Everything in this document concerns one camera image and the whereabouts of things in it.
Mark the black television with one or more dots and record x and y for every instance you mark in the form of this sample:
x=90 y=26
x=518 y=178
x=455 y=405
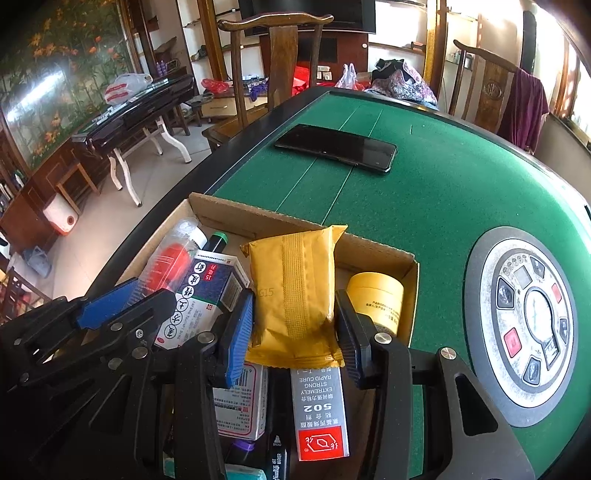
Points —
x=304 y=14

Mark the framed flower painting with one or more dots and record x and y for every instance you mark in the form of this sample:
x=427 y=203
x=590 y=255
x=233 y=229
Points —
x=55 y=78

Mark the green capped black marker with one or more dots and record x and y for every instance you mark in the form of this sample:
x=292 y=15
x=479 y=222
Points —
x=217 y=242

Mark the round table control panel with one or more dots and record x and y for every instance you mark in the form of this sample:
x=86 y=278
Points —
x=531 y=323

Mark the purple cloth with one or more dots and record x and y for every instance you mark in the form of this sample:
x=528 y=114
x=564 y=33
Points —
x=526 y=110

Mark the yellow foil packet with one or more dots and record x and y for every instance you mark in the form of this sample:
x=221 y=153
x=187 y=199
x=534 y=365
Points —
x=291 y=295

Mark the yellow round jar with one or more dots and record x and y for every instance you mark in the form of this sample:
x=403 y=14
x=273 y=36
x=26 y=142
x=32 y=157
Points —
x=376 y=300

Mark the black smartphone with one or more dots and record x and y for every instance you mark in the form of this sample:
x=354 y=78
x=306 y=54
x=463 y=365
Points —
x=337 y=147

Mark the light blue packet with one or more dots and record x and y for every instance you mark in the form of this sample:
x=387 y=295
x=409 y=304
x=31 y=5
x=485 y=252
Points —
x=247 y=473

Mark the grey red glue box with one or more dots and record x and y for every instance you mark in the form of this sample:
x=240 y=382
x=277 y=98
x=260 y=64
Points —
x=321 y=415

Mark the purple capped item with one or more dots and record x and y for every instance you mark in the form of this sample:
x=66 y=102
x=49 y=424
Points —
x=242 y=452

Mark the black side table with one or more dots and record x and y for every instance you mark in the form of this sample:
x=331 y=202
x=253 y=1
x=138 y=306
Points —
x=138 y=110

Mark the floral cloth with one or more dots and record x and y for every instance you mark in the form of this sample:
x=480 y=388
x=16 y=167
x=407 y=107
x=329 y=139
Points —
x=406 y=85

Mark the cardboard box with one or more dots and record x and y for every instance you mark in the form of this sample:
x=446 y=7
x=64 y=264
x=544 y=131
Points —
x=369 y=258

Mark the wooden stool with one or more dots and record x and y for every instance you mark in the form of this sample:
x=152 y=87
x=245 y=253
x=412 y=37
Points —
x=76 y=180

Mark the clear plastic bag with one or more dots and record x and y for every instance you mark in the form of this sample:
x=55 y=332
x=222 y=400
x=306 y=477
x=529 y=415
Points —
x=346 y=77

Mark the clear bottle red label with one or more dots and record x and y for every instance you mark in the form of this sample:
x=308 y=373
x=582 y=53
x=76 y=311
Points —
x=168 y=263

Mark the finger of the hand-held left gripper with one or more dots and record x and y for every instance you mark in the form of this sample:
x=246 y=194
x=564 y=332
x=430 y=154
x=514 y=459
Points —
x=152 y=311
x=111 y=302

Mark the white red plastic bag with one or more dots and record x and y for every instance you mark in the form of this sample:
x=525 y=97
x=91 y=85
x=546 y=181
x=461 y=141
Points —
x=127 y=87

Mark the white blue printed box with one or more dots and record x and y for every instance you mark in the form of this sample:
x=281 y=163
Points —
x=207 y=286

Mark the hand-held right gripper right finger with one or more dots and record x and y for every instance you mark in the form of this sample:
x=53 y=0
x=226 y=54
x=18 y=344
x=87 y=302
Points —
x=348 y=341

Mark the small wooden drawer cabinet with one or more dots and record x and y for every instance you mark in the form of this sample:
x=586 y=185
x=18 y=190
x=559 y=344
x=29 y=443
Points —
x=226 y=108

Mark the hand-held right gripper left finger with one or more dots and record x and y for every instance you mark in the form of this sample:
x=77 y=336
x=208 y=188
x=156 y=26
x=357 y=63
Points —
x=240 y=337

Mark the carved wooden chair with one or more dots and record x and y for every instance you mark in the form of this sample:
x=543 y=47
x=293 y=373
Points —
x=489 y=87

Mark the white piano stand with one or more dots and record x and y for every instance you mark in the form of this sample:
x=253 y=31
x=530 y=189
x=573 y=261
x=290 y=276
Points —
x=175 y=138

